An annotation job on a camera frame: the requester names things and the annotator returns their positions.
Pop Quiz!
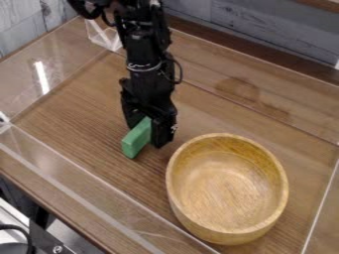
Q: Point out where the brown wooden bowl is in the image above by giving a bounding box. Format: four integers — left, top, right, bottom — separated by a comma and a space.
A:
166, 133, 289, 245

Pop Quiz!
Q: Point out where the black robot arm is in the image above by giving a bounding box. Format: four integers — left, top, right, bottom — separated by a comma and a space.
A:
68, 0, 183, 148

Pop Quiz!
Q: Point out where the green rectangular block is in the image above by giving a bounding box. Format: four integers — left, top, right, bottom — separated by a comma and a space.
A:
122, 117, 151, 159

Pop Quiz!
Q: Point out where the black floor cable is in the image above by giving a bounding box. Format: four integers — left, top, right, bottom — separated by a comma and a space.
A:
0, 223, 38, 254

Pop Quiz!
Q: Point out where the clear acrylic corner bracket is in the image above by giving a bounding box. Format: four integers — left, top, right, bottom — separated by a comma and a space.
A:
84, 20, 122, 52

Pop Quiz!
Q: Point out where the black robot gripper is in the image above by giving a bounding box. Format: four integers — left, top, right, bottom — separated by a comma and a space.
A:
119, 61, 178, 149

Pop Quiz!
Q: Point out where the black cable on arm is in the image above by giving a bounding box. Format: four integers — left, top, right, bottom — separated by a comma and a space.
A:
160, 49, 184, 85

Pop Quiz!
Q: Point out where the black metal table frame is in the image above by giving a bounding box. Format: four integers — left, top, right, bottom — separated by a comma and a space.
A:
0, 177, 80, 254

